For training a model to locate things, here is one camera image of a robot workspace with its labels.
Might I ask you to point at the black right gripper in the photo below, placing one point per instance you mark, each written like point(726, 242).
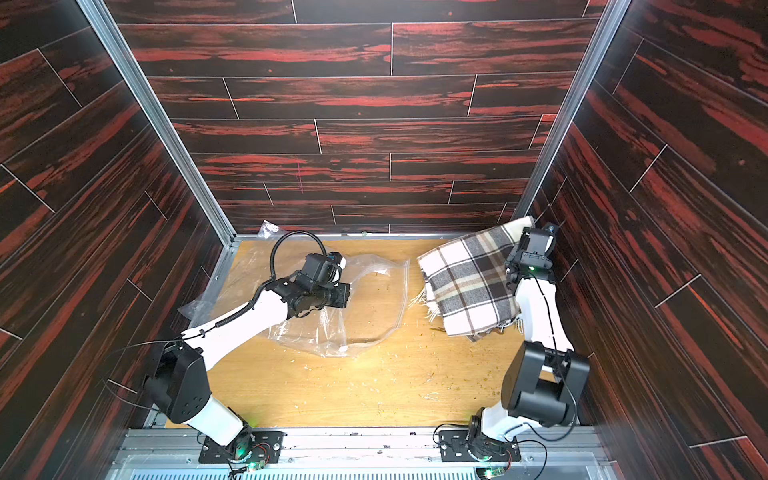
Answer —
point(537, 241)

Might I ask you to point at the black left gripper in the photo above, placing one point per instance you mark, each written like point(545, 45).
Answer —
point(343, 291)

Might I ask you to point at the grey brown tartan scarf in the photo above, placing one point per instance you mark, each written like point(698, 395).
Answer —
point(466, 281)

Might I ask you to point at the clear plastic vacuum bag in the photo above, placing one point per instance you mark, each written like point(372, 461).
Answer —
point(375, 308)

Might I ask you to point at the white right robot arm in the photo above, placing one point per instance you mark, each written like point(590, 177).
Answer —
point(545, 380)

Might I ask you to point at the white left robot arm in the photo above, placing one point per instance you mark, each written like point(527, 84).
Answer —
point(180, 386)

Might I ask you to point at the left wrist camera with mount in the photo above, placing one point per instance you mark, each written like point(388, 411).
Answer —
point(333, 265)

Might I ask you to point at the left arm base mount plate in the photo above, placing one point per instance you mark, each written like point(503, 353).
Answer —
point(261, 448)

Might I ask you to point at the aluminium corner frame post right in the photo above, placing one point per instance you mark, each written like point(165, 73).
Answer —
point(605, 31)

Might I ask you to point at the aluminium corner frame post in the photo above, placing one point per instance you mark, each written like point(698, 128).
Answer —
point(109, 34)
point(605, 31)

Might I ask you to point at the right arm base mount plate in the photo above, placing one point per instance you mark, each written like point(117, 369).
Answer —
point(458, 444)

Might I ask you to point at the aluminium corner frame post left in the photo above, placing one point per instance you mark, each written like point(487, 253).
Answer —
point(109, 34)

